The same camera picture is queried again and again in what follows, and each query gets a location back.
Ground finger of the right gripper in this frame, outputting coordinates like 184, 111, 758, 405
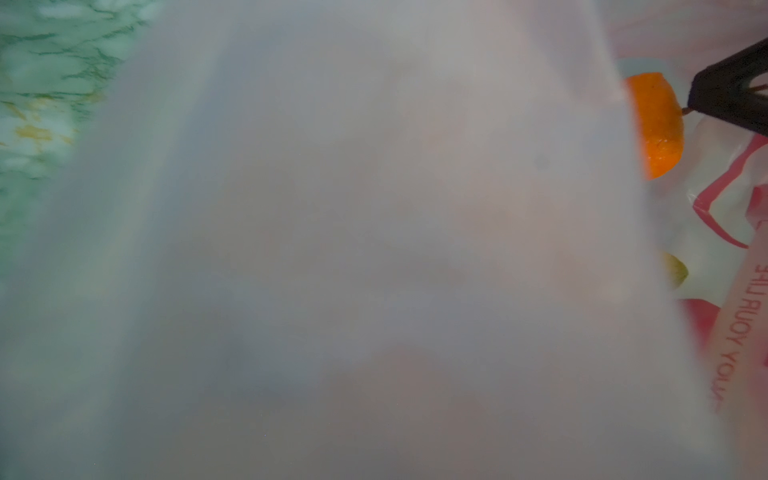
687, 39, 767, 136

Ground orange fake carrot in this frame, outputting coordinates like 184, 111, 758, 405
625, 72, 685, 180

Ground pink plastic bag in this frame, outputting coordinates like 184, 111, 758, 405
1, 1, 767, 479

